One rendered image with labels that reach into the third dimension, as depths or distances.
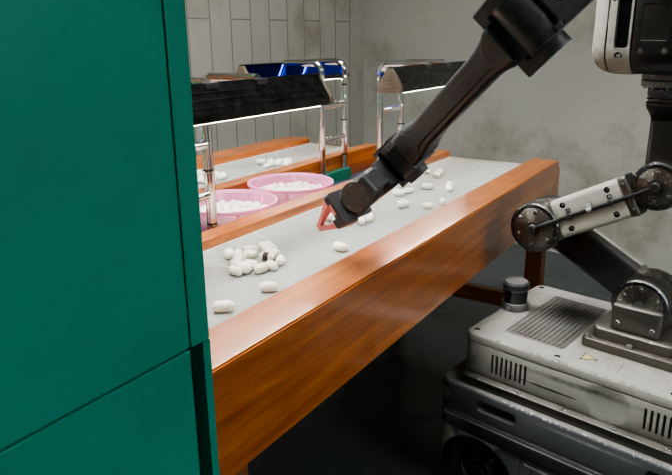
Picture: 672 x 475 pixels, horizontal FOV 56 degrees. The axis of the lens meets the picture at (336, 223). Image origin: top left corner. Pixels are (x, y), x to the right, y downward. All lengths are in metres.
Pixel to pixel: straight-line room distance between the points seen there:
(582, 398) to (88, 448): 1.14
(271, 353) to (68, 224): 0.44
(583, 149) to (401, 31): 1.38
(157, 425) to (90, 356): 0.14
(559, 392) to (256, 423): 0.83
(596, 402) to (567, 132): 2.32
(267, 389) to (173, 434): 0.23
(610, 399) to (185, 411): 1.02
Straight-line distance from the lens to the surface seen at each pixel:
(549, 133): 3.74
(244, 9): 3.70
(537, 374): 1.61
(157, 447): 0.79
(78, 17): 0.63
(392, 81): 1.85
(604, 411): 1.58
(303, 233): 1.52
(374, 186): 1.07
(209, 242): 1.44
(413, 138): 1.05
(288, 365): 1.02
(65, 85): 0.62
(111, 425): 0.73
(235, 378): 0.92
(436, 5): 4.08
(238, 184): 1.98
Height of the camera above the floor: 1.19
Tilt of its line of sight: 16 degrees down
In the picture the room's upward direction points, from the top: 1 degrees counter-clockwise
